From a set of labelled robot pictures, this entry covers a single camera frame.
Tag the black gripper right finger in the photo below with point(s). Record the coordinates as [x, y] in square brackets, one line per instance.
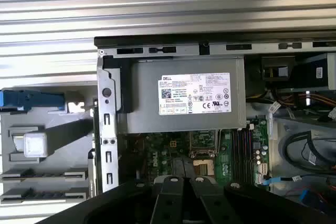
[210, 203]

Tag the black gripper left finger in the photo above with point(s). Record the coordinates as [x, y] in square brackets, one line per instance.
[168, 203]

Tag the black RAM slot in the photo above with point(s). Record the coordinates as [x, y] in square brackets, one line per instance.
[239, 155]
[245, 155]
[234, 155]
[250, 155]

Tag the CPU socket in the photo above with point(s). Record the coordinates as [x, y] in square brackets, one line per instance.
[202, 165]

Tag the green motherboard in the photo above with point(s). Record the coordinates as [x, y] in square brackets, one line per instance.
[157, 155]

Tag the metal socket cover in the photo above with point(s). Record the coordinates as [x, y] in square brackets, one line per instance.
[191, 141]

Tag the black open PC case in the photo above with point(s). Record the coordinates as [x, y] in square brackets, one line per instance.
[107, 119]

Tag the grey power supply with label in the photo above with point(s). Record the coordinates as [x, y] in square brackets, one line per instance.
[141, 98]

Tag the grey parts rack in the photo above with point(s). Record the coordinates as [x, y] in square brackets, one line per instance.
[65, 142]

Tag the silver CPU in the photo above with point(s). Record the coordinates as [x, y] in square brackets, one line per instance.
[35, 144]

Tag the black optical drive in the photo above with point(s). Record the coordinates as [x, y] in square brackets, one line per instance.
[309, 72]

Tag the hard disk in blue carrier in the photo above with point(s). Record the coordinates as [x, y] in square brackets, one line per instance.
[31, 100]

